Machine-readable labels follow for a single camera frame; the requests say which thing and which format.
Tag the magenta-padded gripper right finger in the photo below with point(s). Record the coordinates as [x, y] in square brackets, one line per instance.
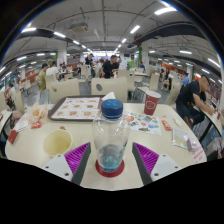
[148, 158]

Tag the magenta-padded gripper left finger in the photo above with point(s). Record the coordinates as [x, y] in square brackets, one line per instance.
[75, 158]

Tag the clear bottle with blue cap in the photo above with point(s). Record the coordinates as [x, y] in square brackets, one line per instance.
[111, 136]

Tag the cream plastic cup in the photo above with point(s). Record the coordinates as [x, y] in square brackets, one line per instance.
[57, 143]

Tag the colourful printed flyer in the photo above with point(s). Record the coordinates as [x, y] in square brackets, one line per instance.
[146, 123]

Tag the small red sauce packet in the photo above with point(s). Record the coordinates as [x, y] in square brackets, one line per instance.
[36, 125]
[166, 125]

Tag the flat round red coaster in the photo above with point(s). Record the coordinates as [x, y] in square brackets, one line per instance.
[110, 174]

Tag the clear plastic bag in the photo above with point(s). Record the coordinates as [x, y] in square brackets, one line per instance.
[181, 138]

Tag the brown food tray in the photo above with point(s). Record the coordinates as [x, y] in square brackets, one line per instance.
[75, 108]

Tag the red paper cup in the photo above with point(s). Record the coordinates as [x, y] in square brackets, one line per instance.
[151, 105]

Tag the crumpled food wrapper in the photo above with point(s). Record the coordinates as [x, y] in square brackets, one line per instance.
[37, 112]

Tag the white paper receipt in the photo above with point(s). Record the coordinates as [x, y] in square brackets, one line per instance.
[21, 125]

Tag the beige chair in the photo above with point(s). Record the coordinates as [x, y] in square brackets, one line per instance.
[113, 87]
[63, 90]

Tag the white napkin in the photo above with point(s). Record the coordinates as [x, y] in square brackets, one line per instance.
[108, 96]

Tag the beige dining table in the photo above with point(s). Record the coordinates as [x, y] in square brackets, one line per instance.
[211, 120]
[4, 120]

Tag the person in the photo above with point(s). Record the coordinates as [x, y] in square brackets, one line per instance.
[185, 80]
[11, 93]
[42, 78]
[190, 96]
[52, 70]
[88, 60]
[109, 68]

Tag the beige chairs group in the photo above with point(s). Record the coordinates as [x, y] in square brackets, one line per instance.
[154, 81]

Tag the ceiling air conditioner unit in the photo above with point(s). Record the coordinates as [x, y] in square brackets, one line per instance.
[78, 27]

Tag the ceiling lights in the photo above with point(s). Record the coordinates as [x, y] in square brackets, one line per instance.
[165, 10]

